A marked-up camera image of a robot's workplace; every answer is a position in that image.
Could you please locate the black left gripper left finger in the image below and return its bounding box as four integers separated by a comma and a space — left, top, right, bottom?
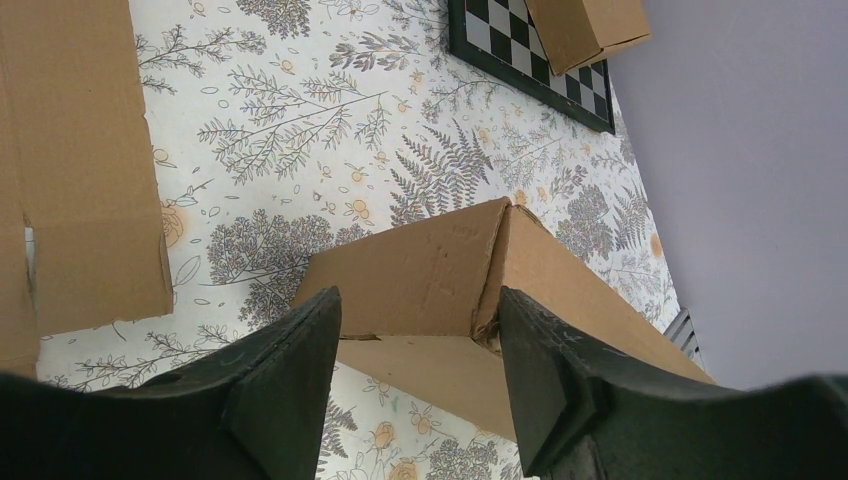
1, 287, 342, 479

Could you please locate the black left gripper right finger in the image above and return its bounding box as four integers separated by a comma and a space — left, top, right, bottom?
498, 287, 847, 479

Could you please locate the closed brown cardboard box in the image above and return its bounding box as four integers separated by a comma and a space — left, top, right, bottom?
526, 0, 651, 76

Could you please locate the flat cardboard sheet stack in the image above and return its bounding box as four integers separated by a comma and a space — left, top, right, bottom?
1, 1, 173, 377

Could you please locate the floral patterned table mat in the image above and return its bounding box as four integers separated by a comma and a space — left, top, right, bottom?
36, 0, 682, 480

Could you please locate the black white chessboard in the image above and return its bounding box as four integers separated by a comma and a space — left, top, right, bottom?
447, 0, 615, 134

